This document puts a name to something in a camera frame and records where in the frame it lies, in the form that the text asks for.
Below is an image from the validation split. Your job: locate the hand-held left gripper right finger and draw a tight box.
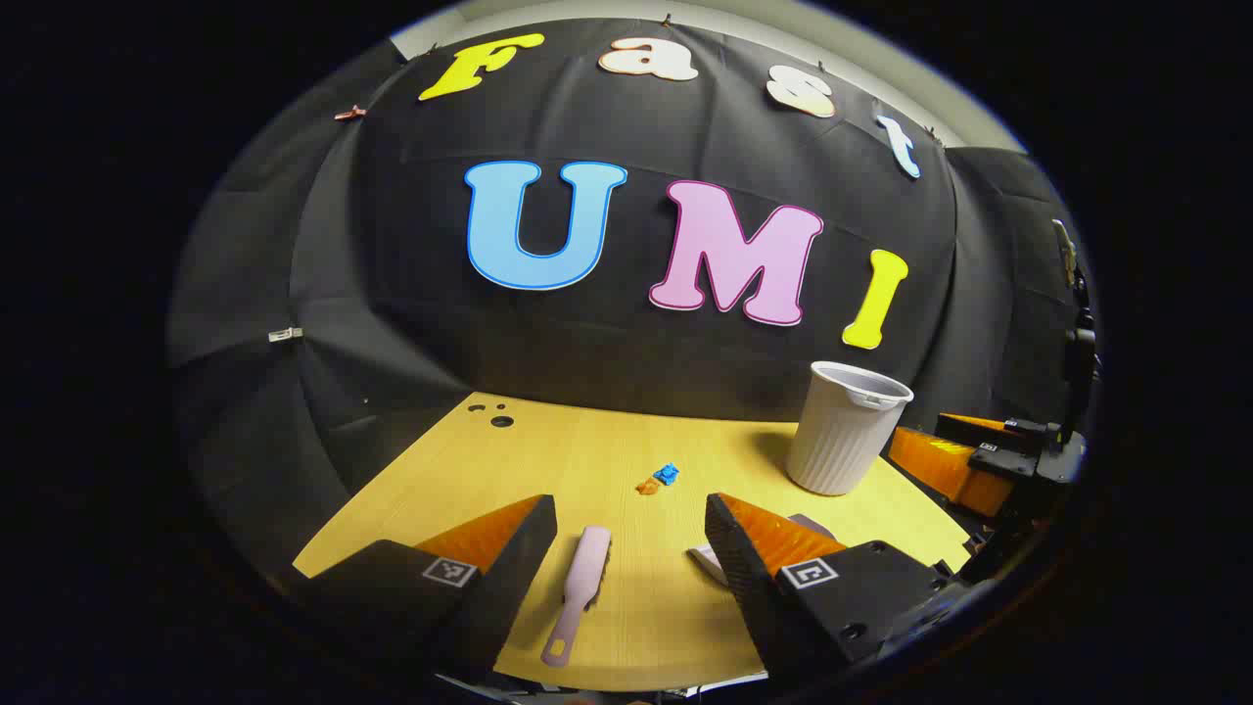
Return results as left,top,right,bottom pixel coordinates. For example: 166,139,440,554
705,493,972,688

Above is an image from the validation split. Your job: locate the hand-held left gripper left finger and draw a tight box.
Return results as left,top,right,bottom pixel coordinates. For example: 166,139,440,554
294,494,559,679

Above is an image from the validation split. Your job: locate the pink dustpan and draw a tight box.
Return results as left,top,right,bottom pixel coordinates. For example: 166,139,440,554
685,513,839,588

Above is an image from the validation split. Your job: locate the small pink broom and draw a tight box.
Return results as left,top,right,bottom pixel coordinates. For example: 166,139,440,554
540,525,613,669

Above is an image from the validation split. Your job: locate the white ribbed garbage bin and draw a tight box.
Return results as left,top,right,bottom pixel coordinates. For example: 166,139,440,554
786,360,915,496

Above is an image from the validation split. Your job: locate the yellow wooden desktop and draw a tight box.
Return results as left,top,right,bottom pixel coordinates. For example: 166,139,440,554
292,392,972,694

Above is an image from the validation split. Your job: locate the dark metal stand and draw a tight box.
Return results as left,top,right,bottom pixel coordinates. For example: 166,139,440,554
1051,217,1105,424

